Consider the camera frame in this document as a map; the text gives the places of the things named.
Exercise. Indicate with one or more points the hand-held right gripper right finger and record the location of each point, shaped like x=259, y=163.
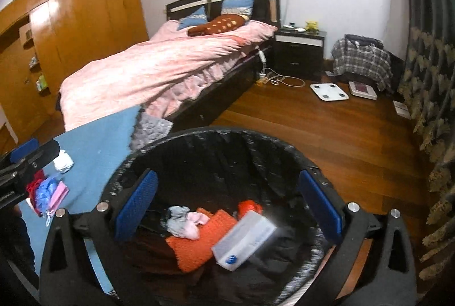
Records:
x=320, y=206

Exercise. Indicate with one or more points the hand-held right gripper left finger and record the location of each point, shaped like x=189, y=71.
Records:
x=137, y=206

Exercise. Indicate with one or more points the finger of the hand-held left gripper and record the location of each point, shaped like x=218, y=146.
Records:
x=23, y=149
x=46, y=151

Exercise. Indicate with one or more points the white cloth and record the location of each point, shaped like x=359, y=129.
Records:
x=64, y=162

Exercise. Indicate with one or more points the red cloth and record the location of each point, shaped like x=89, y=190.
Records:
x=33, y=187

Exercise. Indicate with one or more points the blue plastic bag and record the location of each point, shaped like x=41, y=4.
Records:
x=46, y=194

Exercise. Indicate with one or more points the grey sock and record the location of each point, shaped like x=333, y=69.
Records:
x=176, y=219

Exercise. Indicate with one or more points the pink fabric pouch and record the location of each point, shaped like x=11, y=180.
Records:
x=60, y=196

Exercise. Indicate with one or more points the light pink cloth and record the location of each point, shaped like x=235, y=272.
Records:
x=197, y=220

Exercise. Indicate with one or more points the orange mesh cloth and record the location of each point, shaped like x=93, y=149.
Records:
x=199, y=238

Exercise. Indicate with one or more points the red plastic bag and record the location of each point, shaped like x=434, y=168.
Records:
x=247, y=208

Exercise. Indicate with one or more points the black lined trash bin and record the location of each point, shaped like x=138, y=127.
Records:
x=220, y=149

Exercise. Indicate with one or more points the blue felt table cloth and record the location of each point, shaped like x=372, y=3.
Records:
x=96, y=149

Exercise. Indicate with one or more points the green bottle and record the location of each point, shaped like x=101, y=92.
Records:
x=42, y=83

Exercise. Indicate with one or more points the white bathroom scale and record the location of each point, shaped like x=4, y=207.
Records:
x=328, y=91

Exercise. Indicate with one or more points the white and red scale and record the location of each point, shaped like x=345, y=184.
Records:
x=362, y=89

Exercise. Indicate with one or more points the small white box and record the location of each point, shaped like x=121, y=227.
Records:
x=401, y=109

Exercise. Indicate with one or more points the wooden wardrobe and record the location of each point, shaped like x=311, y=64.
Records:
x=89, y=25

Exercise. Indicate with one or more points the power strip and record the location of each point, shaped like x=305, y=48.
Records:
x=263, y=79

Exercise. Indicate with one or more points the pink quilt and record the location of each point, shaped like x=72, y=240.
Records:
x=160, y=68

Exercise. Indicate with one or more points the black nightstand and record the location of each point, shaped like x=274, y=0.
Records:
x=298, y=57

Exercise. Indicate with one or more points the plaid cloth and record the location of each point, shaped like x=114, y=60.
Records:
x=359, y=59

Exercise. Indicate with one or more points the white bed controller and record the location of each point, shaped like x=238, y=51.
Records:
x=263, y=56

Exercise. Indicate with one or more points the dark jacket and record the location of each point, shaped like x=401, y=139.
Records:
x=362, y=39

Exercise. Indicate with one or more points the yellow plush toy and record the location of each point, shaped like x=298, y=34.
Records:
x=311, y=27

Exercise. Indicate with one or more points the dark patterned curtain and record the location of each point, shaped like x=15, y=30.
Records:
x=430, y=61

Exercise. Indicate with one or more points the blue pillow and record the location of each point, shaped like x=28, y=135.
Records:
x=193, y=20
x=236, y=6

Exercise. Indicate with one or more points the brown dotted pillow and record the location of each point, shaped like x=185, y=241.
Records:
x=217, y=25

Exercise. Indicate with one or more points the dark wooden bed frame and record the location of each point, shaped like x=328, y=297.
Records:
x=263, y=13

